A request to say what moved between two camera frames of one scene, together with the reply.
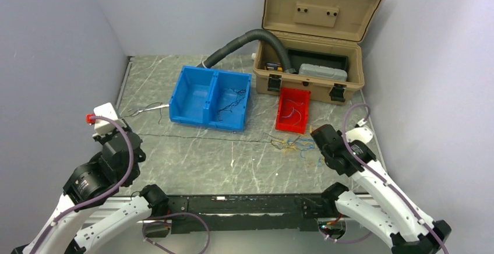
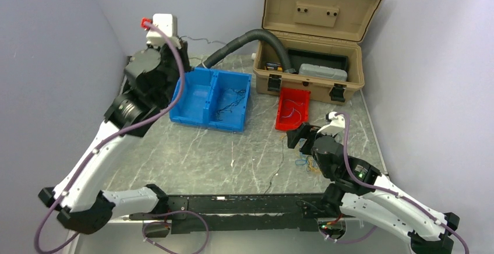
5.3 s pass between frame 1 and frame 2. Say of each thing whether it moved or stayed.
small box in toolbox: stayed
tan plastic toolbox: stayed
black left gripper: moved
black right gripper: moved
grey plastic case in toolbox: stayed
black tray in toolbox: stayed
